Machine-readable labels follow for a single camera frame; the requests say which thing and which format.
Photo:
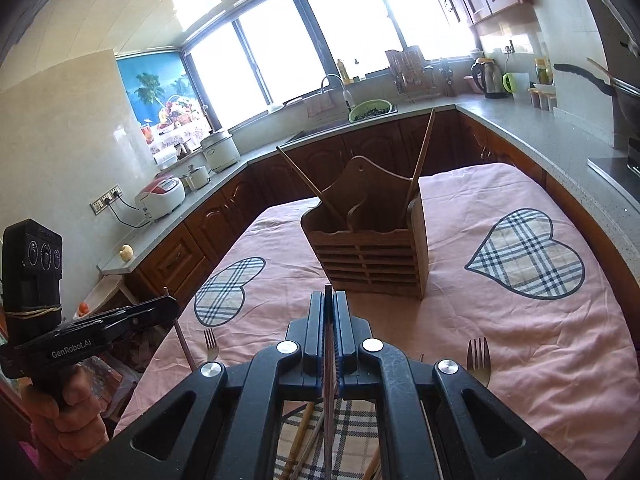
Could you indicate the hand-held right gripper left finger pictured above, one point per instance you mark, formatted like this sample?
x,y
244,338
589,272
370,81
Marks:
x,y
315,340

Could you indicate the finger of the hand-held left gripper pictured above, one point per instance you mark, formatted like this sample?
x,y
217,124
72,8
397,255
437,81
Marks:
x,y
145,315

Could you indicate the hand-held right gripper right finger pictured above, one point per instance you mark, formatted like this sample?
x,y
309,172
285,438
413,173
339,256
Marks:
x,y
344,340

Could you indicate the dark wooden chopstick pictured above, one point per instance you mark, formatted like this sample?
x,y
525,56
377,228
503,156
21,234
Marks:
x,y
305,180
328,435
311,447
182,340
424,150

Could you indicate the wooden utensil holder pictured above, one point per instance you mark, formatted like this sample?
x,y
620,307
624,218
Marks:
x,y
370,255

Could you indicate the light bamboo chopstick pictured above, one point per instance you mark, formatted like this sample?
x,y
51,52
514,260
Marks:
x,y
299,437

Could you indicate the person's left hand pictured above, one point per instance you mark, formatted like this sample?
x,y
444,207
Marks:
x,y
80,420

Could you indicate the yellow fruit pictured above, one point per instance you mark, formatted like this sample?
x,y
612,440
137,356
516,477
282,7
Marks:
x,y
127,253

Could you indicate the red and white rice cooker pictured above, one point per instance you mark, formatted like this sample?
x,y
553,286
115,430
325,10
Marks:
x,y
160,197

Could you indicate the wooden lower cabinets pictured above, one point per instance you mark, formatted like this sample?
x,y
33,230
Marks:
x,y
220,215

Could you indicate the small white pot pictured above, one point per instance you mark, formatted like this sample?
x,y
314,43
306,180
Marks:
x,y
196,177

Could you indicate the pink heart-print tablecloth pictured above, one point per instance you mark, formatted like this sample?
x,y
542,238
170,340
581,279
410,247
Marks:
x,y
500,350

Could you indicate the white paper towel roll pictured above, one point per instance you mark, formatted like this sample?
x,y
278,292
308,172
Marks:
x,y
166,156

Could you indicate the tall white rice cooker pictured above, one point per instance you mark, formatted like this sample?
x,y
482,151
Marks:
x,y
221,150

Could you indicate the kitchen sink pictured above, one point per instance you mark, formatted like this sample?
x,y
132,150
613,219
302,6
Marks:
x,y
325,130

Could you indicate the tropical fruit window poster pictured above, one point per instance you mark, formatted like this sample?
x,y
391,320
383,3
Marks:
x,y
150,90

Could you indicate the green colander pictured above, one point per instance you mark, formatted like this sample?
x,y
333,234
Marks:
x,y
370,111

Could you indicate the pink dishcloth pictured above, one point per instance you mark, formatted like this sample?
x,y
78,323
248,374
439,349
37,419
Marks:
x,y
319,106

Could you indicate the chrome sink faucet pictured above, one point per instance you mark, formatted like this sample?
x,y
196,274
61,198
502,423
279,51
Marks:
x,y
331,80

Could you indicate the small dark bottle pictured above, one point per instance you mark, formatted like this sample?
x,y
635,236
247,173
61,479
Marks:
x,y
356,72

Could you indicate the yellow dish soap bottle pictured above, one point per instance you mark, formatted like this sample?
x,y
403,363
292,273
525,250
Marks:
x,y
343,71

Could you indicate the dish drying rack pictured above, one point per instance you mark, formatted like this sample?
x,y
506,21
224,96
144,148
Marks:
x,y
412,75

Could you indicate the grey kitchen countertop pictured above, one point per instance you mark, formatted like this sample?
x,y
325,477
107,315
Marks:
x,y
540,130

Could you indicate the kitchen window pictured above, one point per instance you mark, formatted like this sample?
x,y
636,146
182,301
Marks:
x,y
295,50

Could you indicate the electric kettle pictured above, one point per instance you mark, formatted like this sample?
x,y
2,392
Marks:
x,y
491,80

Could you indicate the green cup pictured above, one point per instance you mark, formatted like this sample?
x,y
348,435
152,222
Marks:
x,y
511,84

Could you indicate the white spice container set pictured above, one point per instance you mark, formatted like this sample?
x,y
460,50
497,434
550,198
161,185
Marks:
x,y
542,99

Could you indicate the gas stove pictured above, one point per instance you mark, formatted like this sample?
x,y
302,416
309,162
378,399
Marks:
x,y
617,170

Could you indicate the condiment jars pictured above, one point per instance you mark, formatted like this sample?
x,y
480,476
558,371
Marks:
x,y
543,72

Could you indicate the wall power socket strip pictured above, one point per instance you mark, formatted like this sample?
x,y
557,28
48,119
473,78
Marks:
x,y
106,199

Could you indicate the small wall socket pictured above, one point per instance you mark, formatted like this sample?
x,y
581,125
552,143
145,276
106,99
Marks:
x,y
509,47

